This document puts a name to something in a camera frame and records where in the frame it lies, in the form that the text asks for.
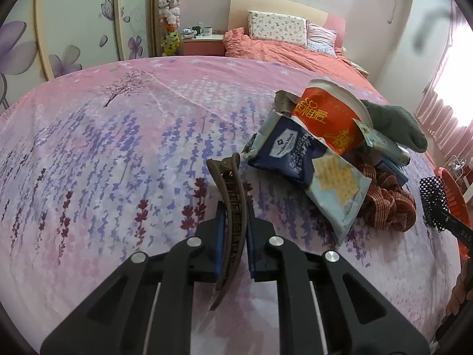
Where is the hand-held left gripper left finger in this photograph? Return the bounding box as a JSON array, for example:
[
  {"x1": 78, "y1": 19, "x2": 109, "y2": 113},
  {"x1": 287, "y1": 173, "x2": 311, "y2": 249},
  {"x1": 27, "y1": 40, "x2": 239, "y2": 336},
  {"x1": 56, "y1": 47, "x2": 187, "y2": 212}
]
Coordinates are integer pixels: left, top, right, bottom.
[{"x1": 40, "y1": 201, "x2": 228, "y2": 355}]

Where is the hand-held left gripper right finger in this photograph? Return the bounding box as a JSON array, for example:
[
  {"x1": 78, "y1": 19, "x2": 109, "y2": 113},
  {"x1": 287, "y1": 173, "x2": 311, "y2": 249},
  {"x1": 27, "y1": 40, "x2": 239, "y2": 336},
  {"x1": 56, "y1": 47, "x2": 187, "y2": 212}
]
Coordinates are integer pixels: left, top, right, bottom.
[{"x1": 247, "y1": 207, "x2": 431, "y2": 355}]

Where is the brown hair clip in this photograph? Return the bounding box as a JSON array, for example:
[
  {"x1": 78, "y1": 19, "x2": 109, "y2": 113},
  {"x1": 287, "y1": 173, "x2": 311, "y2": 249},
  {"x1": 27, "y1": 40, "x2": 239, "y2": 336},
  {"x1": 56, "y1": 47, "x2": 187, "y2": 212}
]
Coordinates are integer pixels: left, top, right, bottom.
[{"x1": 206, "y1": 153, "x2": 246, "y2": 311}]

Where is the orange plastic basket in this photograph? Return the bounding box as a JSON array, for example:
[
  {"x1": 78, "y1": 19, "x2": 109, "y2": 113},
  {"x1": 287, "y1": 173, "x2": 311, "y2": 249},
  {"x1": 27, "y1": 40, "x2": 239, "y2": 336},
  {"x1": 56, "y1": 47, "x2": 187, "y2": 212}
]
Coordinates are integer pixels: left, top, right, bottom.
[{"x1": 433, "y1": 167, "x2": 473, "y2": 259}]

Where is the dark blue cracker packet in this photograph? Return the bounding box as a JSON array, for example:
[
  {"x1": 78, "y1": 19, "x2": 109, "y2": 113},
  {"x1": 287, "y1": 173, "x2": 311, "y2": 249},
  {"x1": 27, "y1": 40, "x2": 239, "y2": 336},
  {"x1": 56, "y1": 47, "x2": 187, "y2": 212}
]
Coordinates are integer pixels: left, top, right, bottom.
[{"x1": 247, "y1": 116, "x2": 372, "y2": 245}]

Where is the pale teal packet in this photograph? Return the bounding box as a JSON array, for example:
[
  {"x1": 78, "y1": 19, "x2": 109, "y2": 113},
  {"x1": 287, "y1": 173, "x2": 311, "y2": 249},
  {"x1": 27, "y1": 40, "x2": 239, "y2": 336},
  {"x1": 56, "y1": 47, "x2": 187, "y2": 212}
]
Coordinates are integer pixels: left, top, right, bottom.
[{"x1": 242, "y1": 112, "x2": 287, "y2": 156}]

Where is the red plaid scrunchie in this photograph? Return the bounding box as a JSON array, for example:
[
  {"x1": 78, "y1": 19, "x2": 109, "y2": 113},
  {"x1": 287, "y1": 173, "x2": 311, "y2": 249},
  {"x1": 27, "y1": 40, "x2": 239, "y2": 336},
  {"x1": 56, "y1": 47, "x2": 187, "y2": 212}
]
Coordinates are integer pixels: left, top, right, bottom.
[{"x1": 355, "y1": 153, "x2": 417, "y2": 233}]

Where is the brown snack wrapper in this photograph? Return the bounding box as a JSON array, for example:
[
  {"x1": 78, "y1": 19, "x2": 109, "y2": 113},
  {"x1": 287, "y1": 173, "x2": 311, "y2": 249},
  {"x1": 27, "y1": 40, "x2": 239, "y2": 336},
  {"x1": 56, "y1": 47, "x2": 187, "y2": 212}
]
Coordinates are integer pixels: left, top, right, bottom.
[{"x1": 274, "y1": 91, "x2": 305, "y2": 113}]

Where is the red instant noodle cup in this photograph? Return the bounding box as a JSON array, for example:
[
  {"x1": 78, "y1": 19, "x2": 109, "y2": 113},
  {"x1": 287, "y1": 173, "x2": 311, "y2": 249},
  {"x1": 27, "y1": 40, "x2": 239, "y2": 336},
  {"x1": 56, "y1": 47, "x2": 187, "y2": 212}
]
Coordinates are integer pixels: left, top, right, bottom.
[{"x1": 290, "y1": 79, "x2": 374, "y2": 156}]

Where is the teal patterned packet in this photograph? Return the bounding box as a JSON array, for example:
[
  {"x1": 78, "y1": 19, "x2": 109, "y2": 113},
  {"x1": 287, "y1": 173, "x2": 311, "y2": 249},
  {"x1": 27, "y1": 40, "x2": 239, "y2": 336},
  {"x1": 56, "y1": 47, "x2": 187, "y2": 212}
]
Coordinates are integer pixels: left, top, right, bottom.
[{"x1": 353, "y1": 118, "x2": 411, "y2": 167}]

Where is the grey-green sock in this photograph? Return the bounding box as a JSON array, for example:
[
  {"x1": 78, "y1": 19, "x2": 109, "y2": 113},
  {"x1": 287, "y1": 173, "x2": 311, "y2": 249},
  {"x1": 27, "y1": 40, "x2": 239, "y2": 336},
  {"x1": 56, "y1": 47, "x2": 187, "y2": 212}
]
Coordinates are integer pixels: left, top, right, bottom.
[{"x1": 360, "y1": 99, "x2": 428, "y2": 153}]

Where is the black hairbrush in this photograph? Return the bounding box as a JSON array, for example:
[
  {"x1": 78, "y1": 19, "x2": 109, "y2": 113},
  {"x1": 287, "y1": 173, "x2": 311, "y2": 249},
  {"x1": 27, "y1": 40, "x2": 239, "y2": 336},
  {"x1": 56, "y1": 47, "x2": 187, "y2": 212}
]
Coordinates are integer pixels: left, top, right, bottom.
[{"x1": 419, "y1": 176, "x2": 473, "y2": 252}]

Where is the orange duvet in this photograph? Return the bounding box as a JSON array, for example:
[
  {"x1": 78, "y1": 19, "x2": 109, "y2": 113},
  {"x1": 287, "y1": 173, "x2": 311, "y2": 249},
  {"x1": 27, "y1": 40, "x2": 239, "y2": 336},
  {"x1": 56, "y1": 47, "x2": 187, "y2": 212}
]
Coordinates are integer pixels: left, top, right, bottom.
[{"x1": 223, "y1": 28, "x2": 390, "y2": 104}]

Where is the pink nightstand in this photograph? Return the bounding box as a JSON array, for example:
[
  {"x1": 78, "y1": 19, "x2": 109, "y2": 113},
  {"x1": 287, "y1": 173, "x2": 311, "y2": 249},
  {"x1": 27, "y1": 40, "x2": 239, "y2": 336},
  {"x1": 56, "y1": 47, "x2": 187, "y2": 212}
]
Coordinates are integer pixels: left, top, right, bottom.
[{"x1": 181, "y1": 34, "x2": 226, "y2": 57}]

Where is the striped pink pillow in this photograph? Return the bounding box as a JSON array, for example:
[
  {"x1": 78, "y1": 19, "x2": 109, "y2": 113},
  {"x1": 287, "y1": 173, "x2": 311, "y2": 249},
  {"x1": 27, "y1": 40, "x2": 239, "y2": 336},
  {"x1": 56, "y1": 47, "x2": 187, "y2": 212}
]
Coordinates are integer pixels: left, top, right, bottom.
[{"x1": 306, "y1": 23, "x2": 338, "y2": 57}]

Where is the floral pillow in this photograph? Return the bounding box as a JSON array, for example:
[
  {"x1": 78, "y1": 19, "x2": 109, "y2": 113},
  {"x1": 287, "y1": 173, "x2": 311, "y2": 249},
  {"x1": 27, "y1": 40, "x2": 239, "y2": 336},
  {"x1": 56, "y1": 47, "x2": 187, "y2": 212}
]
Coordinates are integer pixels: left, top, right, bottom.
[{"x1": 247, "y1": 10, "x2": 308, "y2": 48}]

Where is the column of plush toys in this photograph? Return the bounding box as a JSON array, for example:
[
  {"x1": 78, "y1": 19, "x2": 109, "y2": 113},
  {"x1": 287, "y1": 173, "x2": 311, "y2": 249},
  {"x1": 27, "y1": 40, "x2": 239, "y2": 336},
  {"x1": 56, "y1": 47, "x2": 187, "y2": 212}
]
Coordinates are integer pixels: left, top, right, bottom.
[{"x1": 158, "y1": 0, "x2": 182, "y2": 57}]

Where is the beige headboard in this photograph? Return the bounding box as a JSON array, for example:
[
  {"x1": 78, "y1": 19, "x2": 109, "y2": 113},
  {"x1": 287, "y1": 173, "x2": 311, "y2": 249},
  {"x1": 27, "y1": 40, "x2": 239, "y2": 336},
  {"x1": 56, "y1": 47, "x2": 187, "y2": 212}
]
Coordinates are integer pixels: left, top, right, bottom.
[{"x1": 227, "y1": 0, "x2": 346, "y2": 49}]

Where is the pink curtain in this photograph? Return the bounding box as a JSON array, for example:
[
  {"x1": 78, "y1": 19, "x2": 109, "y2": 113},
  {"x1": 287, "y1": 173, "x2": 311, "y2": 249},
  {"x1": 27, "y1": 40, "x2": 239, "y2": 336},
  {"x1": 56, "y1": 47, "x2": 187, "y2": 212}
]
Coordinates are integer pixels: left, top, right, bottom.
[{"x1": 414, "y1": 0, "x2": 473, "y2": 163}]

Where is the floral wardrobe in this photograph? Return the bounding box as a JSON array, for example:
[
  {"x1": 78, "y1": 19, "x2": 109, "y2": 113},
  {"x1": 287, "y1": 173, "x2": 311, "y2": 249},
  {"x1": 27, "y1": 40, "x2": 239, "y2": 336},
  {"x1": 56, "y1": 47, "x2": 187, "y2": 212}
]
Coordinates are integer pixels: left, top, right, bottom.
[{"x1": 0, "y1": 0, "x2": 159, "y2": 109}]

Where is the white wire rack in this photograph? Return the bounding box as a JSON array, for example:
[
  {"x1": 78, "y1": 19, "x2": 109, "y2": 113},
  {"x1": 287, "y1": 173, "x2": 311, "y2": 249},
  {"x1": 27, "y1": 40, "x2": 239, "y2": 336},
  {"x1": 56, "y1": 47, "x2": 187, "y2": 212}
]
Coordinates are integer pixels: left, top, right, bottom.
[{"x1": 449, "y1": 157, "x2": 467, "y2": 183}]

